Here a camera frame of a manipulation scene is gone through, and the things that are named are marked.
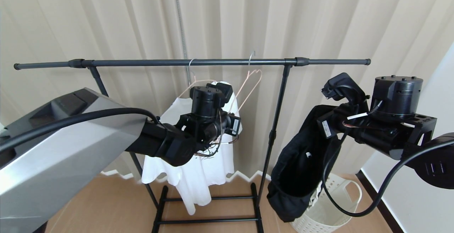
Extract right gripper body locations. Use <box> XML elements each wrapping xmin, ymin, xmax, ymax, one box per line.
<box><xmin>317</xmin><ymin>105</ymin><xmax>408</xmax><ymax>155</ymax></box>

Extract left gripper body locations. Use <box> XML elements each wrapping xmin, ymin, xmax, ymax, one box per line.
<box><xmin>209</xmin><ymin>114</ymin><xmax>242</xmax><ymax>145</ymax></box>

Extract pink clothes hanger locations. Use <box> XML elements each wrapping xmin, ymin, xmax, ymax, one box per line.
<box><xmin>234</xmin><ymin>51</ymin><xmax>263</xmax><ymax>113</ymax></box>
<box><xmin>178</xmin><ymin>59</ymin><xmax>217</xmax><ymax>99</ymax></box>

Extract white t-shirt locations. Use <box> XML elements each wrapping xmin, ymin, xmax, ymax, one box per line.
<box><xmin>142</xmin><ymin>81</ymin><xmax>243</xmax><ymax>216</ymax></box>

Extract black shorts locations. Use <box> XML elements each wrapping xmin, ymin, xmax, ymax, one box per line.
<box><xmin>267</xmin><ymin>105</ymin><xmax>343</xmax><ymax>223</ymax></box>

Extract white laundry basket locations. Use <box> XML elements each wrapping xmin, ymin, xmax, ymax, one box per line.
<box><xmin>289</xmin><ymin>173</ymin><xmax>363</xmax><ymax>233</ymax></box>

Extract black clothes rack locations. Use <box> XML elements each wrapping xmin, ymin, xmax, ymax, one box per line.
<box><xmin>13</xmin><ymin>57</ymin><xmax>371</xmax><ymax>233</ymax></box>

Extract beige curtain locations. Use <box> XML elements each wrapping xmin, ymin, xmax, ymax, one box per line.
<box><xmin>0</xmin><ymin>0</ymin><xmax>454</xmax><ymax>180</ymax></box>

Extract black cable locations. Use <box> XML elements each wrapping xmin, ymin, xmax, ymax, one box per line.
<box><xmin>322</xmin><ymin>134</ymin><xmax>454</xmax><ymax>217</ymax></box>
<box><xmin>0</xmin><ymin>108</ymin><xmax>159</xmax><ymax>152</ymax></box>

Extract silver curtain bead chain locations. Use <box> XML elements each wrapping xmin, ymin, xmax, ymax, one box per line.
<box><xmin>173</xmin><ymin>0</ymin><xmax>193</xmax><ymax>89</ymax></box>

